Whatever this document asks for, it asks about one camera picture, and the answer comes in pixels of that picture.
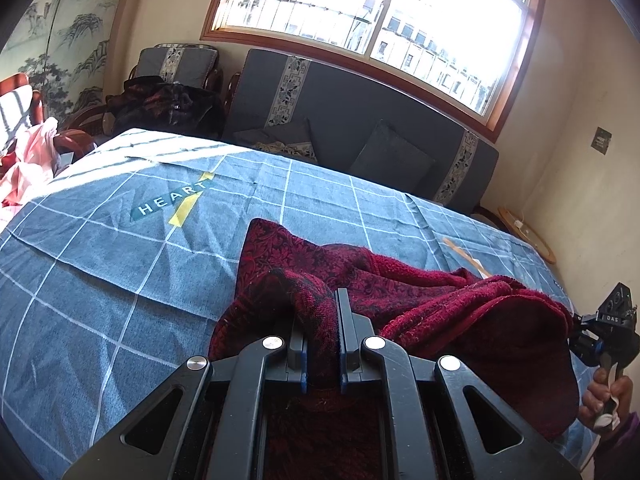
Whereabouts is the round wooden side table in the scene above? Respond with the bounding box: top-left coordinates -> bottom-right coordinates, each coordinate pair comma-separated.
497,204 -> 557,264

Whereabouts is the grey sofa with patterned stripes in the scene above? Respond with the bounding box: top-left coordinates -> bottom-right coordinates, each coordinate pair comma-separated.
222,49 -> 501,213

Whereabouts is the pile of dark clothes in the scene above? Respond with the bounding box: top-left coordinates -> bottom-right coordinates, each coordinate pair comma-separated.
105,77 -> 226,141

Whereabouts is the light wooden strip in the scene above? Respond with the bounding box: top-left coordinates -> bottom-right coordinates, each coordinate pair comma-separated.
442,237 -> 494,279

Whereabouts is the person's right hand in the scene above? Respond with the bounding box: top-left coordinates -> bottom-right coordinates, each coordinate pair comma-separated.
580,375 -> 635,434

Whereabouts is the grey cushioned armchair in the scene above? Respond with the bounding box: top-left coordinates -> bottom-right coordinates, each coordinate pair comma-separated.
125,44 -> 224,111

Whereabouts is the painted folding screen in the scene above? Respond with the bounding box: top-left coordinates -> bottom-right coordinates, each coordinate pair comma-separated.
0,0 -> 124,116

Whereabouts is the plain grey cushion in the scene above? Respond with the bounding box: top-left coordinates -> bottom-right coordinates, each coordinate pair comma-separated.
349,120 -> 435,192

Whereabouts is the wooden framed window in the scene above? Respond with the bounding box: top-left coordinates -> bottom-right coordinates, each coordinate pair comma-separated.
200,0 -> 550,143

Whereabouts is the dark red towel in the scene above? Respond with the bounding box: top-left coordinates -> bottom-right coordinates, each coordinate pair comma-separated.
207,217 -> 583,480

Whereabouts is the red wooden chair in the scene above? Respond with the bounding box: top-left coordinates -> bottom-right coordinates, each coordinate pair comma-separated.
0,72 -> 99,167

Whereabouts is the person's right forearm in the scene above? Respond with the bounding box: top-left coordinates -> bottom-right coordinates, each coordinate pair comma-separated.
595,410 -> 640,480

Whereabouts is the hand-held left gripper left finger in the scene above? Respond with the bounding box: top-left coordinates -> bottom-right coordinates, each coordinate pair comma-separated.
62,332 -> 308,480

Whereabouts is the white striped cushion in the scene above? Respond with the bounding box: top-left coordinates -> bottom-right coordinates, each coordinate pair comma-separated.
0,85 -> 37,154

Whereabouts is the pink cloth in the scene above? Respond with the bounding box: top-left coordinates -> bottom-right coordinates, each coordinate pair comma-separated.
0,117 -> 62,207

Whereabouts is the patterned grey cushion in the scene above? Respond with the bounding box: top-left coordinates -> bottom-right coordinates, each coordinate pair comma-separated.
232,119 -> 319,163

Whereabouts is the blue checked bed sheet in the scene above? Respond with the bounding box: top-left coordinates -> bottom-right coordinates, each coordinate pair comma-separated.
0,127 -> 596,480

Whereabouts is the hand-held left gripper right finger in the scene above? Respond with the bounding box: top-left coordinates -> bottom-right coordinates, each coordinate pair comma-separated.
335,288 -> 584,480

